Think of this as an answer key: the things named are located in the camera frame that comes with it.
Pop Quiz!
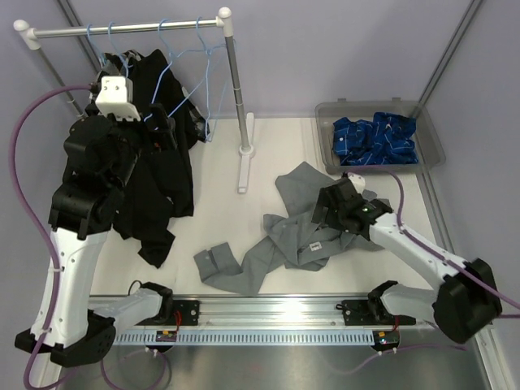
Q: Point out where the grey shirt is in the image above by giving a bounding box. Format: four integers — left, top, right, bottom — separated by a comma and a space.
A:
194, 162, 383, 297

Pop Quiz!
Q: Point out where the light blue hanger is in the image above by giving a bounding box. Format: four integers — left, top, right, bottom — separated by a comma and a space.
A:
196, 16, 228, 143
86, 24, 107, 68
150, 17, 223, 138
107, 21, 130, 79

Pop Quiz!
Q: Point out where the blue plaid shirt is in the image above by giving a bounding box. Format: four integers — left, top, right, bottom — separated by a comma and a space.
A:
332, 111, 418, 166

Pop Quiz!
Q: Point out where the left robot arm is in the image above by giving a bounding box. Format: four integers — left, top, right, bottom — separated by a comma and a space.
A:
15, 104, 176, 368

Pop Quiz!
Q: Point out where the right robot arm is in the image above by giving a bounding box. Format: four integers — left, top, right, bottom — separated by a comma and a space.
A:
312, 179, 503, 344

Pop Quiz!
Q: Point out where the black white checked shirt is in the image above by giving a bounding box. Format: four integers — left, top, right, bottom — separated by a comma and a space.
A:
96, 50, 143, 82

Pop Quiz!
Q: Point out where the clear grey plastic bin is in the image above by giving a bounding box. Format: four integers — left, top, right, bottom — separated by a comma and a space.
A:
315, 98, 445, 174

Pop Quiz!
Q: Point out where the white clothes rack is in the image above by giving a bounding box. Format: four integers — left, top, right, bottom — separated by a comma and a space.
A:
13, 6, 254, 194

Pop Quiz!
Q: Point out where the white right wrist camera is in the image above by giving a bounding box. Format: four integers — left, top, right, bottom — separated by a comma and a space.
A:
346, 172, 366, 193

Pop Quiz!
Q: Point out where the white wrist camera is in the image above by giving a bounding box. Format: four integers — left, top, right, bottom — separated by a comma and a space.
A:
95, 76, 141, 122
346, 172, 366, 193

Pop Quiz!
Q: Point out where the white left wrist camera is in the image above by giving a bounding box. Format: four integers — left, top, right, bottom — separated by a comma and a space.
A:
95, 76, 141, 122

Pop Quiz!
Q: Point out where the aluminium frame post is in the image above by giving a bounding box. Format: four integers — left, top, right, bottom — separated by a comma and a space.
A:
418, 0, 486, 106
54, 0, 100, 80

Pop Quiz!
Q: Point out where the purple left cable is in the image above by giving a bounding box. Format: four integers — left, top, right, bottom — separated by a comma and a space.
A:
8, 84, 102, 390

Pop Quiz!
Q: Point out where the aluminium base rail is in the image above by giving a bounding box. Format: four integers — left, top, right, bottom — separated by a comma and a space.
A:
114, 296, 454, 351

